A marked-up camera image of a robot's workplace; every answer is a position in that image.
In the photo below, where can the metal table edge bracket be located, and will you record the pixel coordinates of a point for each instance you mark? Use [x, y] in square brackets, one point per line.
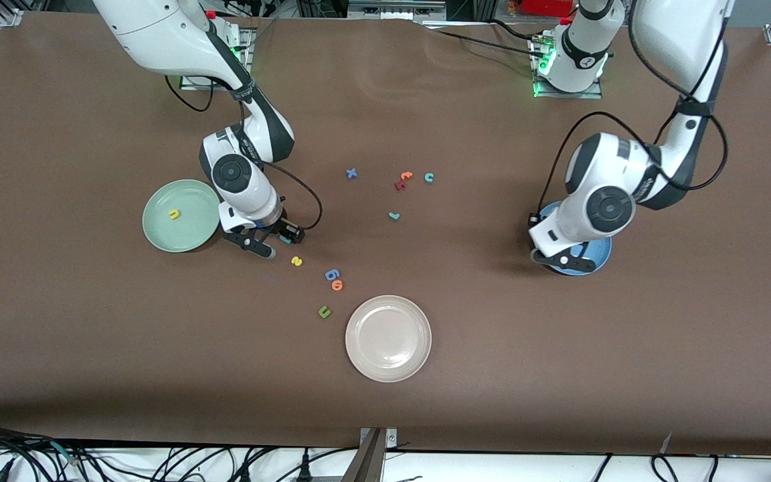
[369, 462]

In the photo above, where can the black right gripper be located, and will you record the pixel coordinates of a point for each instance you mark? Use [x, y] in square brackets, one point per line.
[280, 227]

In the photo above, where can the red background box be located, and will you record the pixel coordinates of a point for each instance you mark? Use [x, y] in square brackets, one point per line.
[546, 7]

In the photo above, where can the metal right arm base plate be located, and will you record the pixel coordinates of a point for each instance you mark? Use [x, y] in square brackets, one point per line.
[249, 40]

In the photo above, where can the grey background device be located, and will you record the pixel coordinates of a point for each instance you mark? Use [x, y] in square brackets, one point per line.
[395, 8]

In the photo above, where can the green foam letter u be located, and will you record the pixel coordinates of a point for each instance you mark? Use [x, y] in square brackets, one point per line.
[324, 312]

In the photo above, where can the blue plate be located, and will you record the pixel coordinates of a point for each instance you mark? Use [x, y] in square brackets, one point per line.
[601, 258]

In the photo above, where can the blue foam digit six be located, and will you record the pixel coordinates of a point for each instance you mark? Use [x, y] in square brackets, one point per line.
[332, 274]

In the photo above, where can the beige plate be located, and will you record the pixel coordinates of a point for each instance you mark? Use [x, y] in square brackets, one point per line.
[388, 338]

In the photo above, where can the green plate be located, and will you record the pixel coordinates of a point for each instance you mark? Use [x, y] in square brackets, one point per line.
[185, 231]

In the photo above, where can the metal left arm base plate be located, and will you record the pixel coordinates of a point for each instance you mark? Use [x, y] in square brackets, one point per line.
[569, 95]

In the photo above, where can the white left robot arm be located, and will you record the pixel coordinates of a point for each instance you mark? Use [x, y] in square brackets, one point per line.
[600, 187]

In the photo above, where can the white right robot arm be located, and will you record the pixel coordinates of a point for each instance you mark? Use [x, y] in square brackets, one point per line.
[158, 33]

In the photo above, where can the brown paper table cover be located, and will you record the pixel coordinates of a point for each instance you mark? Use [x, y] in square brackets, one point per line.
[559, 368]

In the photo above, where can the black power plug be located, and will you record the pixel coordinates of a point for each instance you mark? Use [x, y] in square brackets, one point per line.
[304, 463]

